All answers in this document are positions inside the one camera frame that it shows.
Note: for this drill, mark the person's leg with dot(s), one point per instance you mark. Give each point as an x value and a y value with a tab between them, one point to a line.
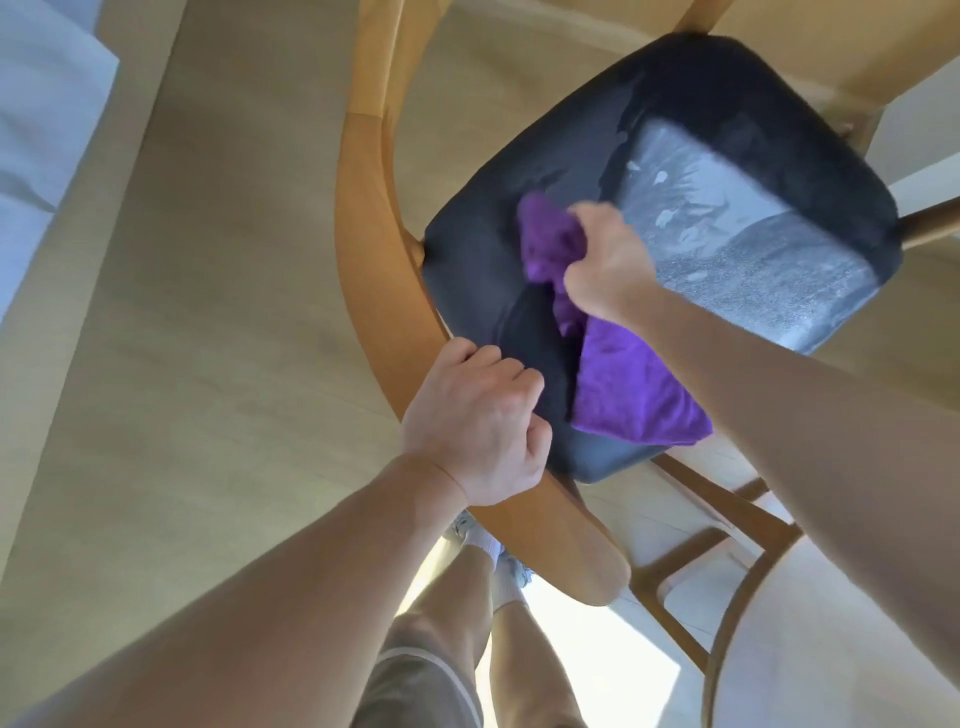
532	667
450	607

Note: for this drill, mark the purple microfibre cloth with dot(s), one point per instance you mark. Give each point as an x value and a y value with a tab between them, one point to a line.
622	390

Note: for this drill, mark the person's right hand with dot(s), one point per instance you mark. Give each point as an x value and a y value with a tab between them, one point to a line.
611	262

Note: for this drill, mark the person's left white sock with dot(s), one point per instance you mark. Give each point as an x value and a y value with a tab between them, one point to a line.
484	544

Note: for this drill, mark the person's right white sock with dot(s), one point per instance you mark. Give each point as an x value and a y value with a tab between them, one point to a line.
506	592

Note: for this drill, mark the person's white sock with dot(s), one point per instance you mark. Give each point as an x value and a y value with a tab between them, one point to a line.
506	592
484	544

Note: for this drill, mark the person's khaki shorts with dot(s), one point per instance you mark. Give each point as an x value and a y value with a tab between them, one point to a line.
420	690

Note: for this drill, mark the person's left forearm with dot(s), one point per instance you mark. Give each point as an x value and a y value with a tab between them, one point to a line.
247	615

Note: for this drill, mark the wooden chair with black seat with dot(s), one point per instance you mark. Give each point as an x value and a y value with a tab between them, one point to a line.
675	112

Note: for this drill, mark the person's left white sneaker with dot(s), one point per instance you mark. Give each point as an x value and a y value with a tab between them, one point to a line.
461	525

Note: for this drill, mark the person's right white sneaker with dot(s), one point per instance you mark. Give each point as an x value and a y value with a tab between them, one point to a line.
516	570

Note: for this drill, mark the person's left hand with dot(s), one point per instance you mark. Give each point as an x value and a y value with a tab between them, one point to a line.
472	435

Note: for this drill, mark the person's left leg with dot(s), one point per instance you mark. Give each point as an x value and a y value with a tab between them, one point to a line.
450	607

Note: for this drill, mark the person's right forearm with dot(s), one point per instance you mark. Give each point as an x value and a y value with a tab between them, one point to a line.
825	435

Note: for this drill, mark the person's white sneaker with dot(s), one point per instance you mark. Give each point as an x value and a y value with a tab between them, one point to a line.
461	525
516	570

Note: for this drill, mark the person's right leg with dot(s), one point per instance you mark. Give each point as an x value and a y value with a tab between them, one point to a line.
532	667

